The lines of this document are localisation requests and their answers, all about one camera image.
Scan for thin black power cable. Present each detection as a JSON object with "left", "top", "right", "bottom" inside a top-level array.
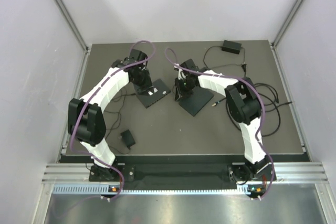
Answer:
[{"left": 104, "top": 92, "right": 136, "bottom": 154}]

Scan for black switch with white label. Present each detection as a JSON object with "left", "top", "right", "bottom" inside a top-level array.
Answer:
[{"left": 136, "top": 79, "right": 171, "bottom": 109}]

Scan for black power cable of adapter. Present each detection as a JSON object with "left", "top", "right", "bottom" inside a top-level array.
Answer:
[{"left": 203, "top": 45, "right": 249, "bottom": 74}]

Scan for aluminium frame rail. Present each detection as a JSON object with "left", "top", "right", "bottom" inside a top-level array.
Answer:
[{"left": 42, "top": 162, "right": 328, "bottom": 184}]

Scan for small black power adapter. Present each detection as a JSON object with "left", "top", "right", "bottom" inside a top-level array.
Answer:
[{"left": 120, "top": 130, "right": 135, "bottom": 149}]

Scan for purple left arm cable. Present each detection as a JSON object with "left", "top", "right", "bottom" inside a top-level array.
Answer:
[{"left": 51, "top": 40, "right": 157, "bottom": 217}]

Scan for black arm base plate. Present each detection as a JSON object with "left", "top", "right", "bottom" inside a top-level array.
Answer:
[{"left": 89, "top": 163, "right": 276, "bottom": 190}]

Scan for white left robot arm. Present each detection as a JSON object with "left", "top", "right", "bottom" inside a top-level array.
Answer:
[{"left": 68, "top": 49, "right": 154, "bottom": 180}]

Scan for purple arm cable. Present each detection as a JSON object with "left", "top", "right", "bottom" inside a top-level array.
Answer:
[
  {"left": 164, "top": 48, "right": 275, "bottom": 200},
  {"left": 51, "top": 40, "right": 157, "bottom": 217}
]

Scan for grey slotted cable duct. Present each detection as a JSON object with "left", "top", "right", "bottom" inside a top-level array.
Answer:
[{"left": 52, "top": 184, "right": 263, "bottom": 196}]

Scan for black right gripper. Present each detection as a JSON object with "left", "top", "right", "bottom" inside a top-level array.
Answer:
[{"left": 175, "top": 77, "right": 197, "bottom": 102}]

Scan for long black power adapter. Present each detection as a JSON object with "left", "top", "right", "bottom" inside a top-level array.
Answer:
[{"left": 221, "top": 40, "right": 242, "bottom": 55}]

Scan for black network switch plain top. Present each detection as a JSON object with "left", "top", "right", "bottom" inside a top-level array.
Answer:
[{"left": 178, "top": 87, "right": 214, "bottom": 116}]

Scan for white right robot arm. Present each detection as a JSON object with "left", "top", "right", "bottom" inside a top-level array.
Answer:
[{"left": 174, "top": 59, "right": 269, "bottom": 180}]

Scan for black ethernet cable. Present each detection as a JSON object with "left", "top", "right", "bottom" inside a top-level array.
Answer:
[{"left": 212, "top": 82, "right": 293, "bottom": 137}]

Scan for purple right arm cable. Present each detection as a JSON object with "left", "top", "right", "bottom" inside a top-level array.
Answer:
[{"left": 164, "top": 48, "right": 275, "bottom": 200}]

